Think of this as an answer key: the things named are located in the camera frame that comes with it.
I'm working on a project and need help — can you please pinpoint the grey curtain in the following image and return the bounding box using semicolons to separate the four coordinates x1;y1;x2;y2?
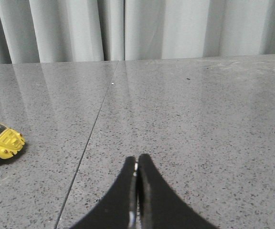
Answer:
0;0;275;64

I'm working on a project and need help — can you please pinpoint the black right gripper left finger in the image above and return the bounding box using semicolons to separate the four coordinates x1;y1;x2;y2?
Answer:
71;156;137;229

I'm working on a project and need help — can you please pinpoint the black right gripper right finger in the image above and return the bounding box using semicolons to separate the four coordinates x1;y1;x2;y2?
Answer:
138;154;216;229

